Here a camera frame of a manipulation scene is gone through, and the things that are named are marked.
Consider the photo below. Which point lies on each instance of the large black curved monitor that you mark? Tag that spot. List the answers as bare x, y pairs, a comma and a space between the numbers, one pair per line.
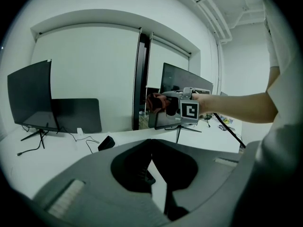
180, 78

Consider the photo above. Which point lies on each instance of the small white charger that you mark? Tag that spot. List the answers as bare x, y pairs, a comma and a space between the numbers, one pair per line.
80, 131

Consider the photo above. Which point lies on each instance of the clear plastic bag of items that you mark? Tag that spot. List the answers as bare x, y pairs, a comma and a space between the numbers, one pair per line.
226, 119

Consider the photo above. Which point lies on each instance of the white roller blind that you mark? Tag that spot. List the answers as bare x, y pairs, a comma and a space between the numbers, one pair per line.
170, 53
94, 63

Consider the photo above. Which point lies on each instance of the black power adapter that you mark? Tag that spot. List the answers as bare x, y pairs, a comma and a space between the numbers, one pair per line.
106, 143

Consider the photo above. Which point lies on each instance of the white ceiling pipes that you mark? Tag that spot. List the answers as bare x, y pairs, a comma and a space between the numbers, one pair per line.
217, 20

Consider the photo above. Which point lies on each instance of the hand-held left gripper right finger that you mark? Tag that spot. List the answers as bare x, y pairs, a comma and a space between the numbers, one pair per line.
208, 174

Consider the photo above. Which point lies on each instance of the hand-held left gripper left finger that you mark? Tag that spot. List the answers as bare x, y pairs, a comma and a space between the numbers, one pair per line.
94, 193

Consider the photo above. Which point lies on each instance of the person's right forearm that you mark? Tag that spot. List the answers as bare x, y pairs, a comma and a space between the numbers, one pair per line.
236, 107

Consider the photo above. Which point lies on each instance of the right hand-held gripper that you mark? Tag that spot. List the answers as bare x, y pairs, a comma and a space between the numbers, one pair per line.
189, 112

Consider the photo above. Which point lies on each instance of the red-brown cloth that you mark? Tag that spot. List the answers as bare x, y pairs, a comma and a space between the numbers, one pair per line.
156, 103

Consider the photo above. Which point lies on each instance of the dark wall conduit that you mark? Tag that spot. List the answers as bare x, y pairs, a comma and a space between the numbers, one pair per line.
216, 60

